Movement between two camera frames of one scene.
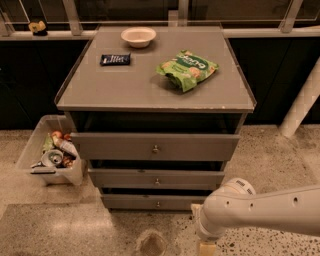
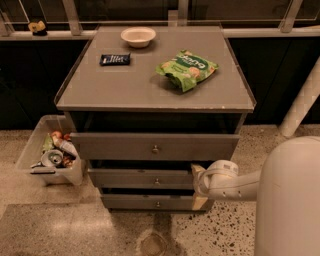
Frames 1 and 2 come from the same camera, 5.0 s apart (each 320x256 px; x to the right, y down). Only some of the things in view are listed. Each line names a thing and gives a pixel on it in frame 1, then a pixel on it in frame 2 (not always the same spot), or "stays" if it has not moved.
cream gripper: [202, 229] to [213, 178]
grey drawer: [155, 179] stays
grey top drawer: [154, 146] stays
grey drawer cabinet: [157, 111] stays
